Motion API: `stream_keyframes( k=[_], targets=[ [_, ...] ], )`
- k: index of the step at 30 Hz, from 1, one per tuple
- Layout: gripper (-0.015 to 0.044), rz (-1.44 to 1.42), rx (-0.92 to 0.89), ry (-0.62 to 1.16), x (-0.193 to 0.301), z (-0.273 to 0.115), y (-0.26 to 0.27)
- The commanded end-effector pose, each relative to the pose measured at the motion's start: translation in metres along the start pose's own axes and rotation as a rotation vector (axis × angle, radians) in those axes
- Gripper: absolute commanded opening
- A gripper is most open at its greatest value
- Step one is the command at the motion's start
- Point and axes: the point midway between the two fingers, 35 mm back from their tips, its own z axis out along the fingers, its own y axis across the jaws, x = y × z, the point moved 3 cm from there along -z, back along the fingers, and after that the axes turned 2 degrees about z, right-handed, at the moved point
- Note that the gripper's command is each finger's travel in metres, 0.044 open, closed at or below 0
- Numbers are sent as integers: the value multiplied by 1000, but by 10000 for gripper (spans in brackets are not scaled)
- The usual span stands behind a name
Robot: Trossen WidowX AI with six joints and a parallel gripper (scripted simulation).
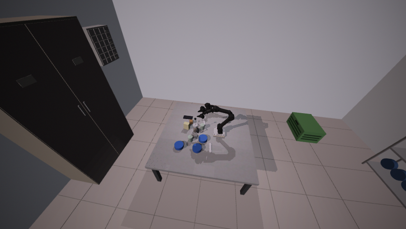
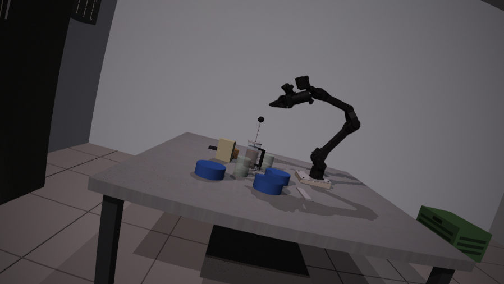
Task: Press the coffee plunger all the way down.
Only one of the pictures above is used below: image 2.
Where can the blue short cylinder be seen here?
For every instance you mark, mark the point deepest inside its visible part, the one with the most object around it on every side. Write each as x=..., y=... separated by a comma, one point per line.
x=268, y=184
x=210, y=170
x=284, y=176

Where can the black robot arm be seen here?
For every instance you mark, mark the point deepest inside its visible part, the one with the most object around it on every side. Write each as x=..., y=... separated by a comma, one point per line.
x=351, y=125

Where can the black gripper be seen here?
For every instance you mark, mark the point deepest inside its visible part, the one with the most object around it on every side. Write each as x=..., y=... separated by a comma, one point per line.
x=286, y=101

